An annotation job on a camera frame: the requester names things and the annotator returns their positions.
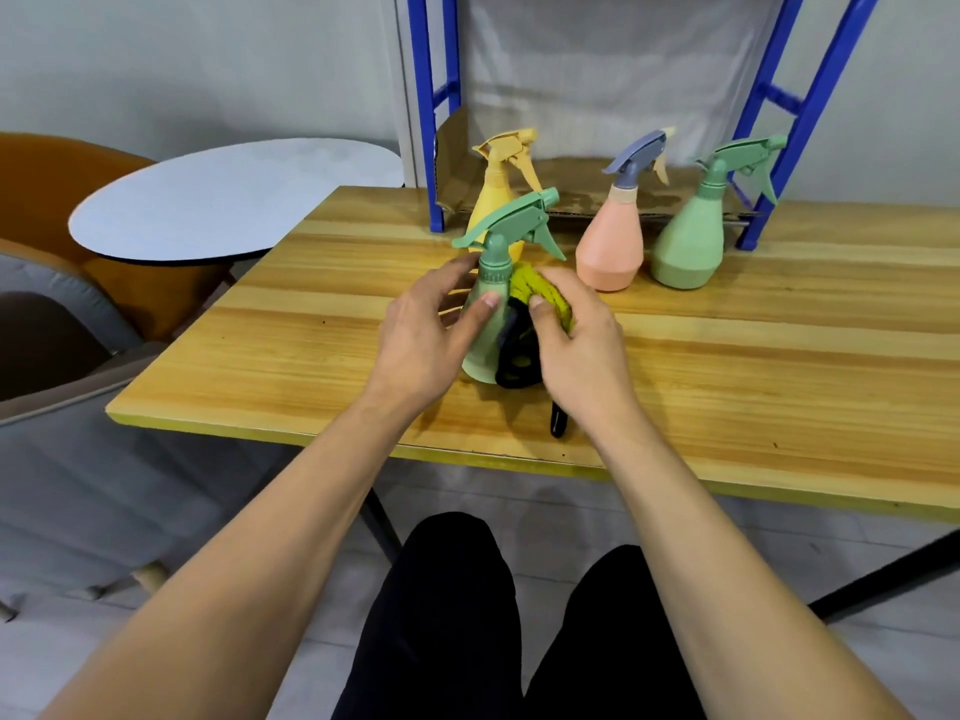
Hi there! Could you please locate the person's right hand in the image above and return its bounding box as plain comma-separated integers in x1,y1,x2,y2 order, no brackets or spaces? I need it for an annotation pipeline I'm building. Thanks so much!
528,265,648,447

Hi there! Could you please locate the person's left hand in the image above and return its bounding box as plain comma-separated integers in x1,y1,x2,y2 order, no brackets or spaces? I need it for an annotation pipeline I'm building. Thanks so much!
363,252,502,421

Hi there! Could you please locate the green and black cloth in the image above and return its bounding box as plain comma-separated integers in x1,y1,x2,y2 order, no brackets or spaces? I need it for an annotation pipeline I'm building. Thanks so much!
494,261,577,440

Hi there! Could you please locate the pink spray bottle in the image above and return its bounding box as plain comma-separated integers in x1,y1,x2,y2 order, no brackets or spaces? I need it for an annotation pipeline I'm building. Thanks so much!
575,128,676,293

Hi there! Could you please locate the green spray bottle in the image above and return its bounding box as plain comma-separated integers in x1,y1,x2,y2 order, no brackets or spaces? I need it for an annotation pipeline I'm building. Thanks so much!
451,187,568,385
650,134,789,291

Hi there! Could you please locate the yellow spray bottle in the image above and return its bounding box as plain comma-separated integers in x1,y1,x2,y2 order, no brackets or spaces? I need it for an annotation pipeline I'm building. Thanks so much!
470,127,543,263

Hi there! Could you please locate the blue metal shelf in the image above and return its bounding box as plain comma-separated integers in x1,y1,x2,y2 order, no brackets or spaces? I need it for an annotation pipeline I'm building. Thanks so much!
404,0,885,252

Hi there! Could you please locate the person's right forearm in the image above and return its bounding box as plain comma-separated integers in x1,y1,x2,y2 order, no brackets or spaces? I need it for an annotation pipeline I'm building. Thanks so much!
592,410,913,720

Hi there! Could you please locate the person's left forearm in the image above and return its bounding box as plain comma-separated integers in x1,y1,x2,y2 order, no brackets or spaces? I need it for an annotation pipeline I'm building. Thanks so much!
41,387,421,720

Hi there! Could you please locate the person's left leg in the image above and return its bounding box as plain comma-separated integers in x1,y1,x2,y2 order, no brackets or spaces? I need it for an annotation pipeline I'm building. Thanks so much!
329,512,524,720

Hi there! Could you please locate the person's leg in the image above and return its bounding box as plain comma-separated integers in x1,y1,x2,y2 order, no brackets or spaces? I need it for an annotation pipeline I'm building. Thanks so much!
524,545,706,720
329,512,524,720

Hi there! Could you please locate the person's right leg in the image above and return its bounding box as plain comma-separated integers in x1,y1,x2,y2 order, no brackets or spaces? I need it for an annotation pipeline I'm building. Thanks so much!
524,545,706,720

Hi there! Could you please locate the black metal table leg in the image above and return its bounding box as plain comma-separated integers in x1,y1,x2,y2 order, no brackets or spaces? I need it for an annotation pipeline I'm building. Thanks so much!
808,528,960,623
359,488,404,565

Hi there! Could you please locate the stained brown cardboard sheet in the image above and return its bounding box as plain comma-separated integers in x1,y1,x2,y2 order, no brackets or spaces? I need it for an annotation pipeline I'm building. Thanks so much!
434,104,759,218

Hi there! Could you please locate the round white side table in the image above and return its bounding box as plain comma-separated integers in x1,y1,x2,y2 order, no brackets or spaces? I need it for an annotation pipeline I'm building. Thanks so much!
68,137,406,265

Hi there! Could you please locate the white cloth backdrop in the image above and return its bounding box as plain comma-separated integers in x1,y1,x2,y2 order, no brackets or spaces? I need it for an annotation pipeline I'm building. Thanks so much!
457,0,785,162

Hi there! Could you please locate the brown chair with grey shell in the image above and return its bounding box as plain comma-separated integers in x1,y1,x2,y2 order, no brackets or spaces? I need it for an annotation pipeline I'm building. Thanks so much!
0,291,316,601

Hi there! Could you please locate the orange chair with grey shell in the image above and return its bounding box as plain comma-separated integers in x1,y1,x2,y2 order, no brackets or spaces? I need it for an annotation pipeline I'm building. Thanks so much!
0,132,234,342

